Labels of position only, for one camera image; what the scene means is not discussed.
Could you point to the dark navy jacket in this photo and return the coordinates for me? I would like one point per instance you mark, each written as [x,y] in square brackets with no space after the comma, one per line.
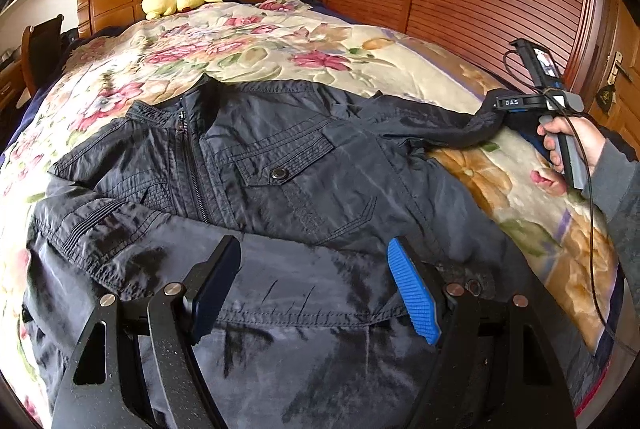
[300,169]

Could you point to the dark door hanging ornament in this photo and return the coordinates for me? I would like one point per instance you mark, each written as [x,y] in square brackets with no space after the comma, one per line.
[606,98]

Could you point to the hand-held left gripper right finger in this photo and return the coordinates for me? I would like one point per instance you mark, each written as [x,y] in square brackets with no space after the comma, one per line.
[416,296]

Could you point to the person's right hand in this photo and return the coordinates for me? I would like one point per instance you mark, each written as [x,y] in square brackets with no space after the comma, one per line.
[592,144]

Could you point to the floral blanket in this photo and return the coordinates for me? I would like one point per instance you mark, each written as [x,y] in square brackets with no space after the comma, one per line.
[250,39]

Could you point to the wooden chair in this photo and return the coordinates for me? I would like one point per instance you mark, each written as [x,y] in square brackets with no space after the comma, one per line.
[42,44]

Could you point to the person's right forearm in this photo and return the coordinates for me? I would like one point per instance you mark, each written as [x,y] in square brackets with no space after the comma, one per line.
[622,199]

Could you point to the wooden door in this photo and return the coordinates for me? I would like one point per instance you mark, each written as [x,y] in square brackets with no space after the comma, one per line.
[625,109]

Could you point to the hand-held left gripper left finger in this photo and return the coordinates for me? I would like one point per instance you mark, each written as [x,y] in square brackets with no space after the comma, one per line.
[215,294]

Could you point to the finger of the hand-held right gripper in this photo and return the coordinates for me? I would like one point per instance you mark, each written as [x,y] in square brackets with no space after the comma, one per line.
[515,102]

